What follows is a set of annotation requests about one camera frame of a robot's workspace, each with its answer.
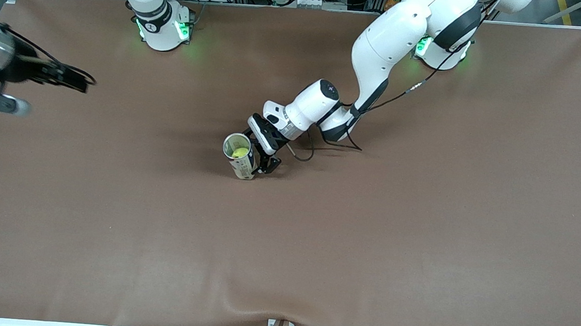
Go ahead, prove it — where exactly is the white blue tennis ball can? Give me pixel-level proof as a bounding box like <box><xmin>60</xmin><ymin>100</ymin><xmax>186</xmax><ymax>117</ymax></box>
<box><xmin>220</xmin><ymin>132</ymin><xmax>262</xmax><ymax>182</ymax></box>

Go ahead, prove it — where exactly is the brown table mat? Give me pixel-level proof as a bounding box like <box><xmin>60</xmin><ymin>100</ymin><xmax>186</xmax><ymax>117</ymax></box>
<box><xmin>0</xmin><ymin>0</ymin><xmax>581</xmax><ymax>326</ymax></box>

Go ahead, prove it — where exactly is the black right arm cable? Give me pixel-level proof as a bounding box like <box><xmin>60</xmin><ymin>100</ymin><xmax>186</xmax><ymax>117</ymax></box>
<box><xmin>0</xmin><ymin>0</ymin><xmax>68</xmax><ymax>68</ymax></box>

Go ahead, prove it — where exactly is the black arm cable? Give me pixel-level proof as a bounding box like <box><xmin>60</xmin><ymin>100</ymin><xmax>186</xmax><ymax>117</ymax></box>
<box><xmin>0</xmin><ymin>0</ymin><xmax>68</xmax><ymax>68</ymax></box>
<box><xmin>290</xmin><ymin>0</ymin><xmax>506</xmax><ymax>177</ymax></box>

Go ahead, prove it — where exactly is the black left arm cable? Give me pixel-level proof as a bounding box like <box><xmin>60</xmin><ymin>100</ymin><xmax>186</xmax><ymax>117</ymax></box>
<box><xmin>290</xmin><ymin>0</ymin><xmax>506</xmax><ymax>177</ymax></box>

